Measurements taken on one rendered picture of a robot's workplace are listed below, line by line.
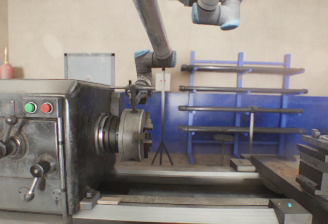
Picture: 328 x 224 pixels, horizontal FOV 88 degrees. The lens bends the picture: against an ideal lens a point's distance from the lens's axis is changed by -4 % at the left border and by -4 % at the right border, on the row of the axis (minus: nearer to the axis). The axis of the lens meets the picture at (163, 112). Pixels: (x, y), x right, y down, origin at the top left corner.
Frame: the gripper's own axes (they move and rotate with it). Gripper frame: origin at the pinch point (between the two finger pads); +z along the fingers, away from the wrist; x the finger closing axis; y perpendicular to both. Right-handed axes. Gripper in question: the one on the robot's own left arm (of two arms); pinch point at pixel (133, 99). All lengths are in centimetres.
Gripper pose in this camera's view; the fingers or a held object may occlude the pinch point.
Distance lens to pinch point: 81.0
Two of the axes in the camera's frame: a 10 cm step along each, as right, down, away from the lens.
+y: 0.1, -8.9, -4.6
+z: -0.9, 4.5, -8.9
